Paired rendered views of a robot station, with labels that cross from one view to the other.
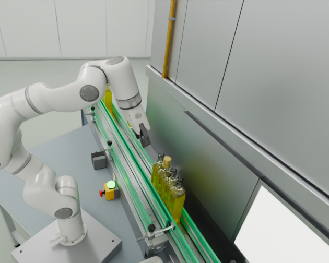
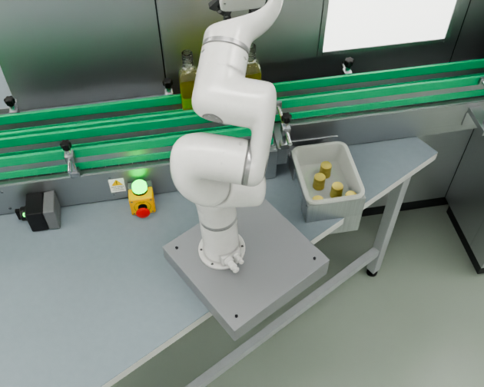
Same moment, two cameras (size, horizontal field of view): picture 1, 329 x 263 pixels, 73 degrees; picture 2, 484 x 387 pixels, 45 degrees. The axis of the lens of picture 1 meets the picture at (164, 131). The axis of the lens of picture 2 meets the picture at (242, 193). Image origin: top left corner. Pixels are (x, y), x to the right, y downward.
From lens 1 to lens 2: 1.22 m
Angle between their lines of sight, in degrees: 53
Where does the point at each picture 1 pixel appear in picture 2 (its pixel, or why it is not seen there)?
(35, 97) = (247, 38)
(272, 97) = not seen: outside the picture
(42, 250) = (243, 287)
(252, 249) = (346, 33)
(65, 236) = (236, 247)
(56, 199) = not seen: hidden behind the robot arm
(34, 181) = not seen: hidden behind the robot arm
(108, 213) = (183, 213)
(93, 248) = (256, 223)
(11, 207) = (114, 368)
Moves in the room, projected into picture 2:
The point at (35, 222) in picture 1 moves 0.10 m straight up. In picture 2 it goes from (167, 321) to (163, 302)
